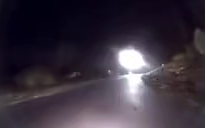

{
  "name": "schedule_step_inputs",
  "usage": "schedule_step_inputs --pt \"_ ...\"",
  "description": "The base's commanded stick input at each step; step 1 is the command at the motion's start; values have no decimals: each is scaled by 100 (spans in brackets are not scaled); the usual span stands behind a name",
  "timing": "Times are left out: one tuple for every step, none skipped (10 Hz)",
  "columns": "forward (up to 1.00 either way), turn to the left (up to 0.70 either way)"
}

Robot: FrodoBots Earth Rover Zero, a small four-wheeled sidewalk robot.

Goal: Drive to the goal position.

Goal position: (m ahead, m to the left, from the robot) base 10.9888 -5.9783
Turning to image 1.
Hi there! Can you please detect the roadside verge with dry plants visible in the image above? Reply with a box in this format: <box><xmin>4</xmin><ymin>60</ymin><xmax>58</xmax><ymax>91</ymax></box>
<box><xmin>0</xmin><ymin>68</ymin><xmax>106</xmax><ymax>107</ymax></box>

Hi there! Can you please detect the dark asphalt road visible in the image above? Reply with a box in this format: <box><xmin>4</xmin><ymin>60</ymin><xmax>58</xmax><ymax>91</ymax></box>
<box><xmin>0</xmin><ymin>73</ymin><xmax>205</xmax><ymax>128</ymax></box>

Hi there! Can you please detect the pale roadside guardrail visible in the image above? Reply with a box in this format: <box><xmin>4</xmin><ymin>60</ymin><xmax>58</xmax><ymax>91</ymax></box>
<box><xmin>141</xmin><ymin>63</ymin><xmax>167</xmax><ymax>83</ymax></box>

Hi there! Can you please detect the rough roadside verge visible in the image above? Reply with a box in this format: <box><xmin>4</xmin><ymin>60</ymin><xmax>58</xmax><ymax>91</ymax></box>
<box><xmin>149</xmin><ymin>49</ymin><xmax>205</xmax><ymax>109</ymax></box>

